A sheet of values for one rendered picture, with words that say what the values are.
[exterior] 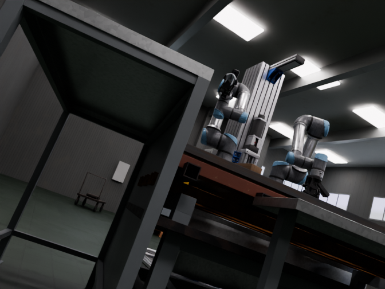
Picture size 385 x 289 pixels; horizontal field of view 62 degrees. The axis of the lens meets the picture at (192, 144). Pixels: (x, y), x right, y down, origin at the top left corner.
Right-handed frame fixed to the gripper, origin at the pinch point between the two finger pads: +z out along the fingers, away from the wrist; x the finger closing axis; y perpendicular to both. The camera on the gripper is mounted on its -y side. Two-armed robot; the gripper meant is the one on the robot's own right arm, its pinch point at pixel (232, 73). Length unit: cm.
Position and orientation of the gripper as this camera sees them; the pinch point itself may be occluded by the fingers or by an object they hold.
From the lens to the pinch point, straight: 190.4
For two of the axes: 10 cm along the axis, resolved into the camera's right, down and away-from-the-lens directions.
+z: 0.1, -2.3, -9.7
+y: -4.6, 8.6, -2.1
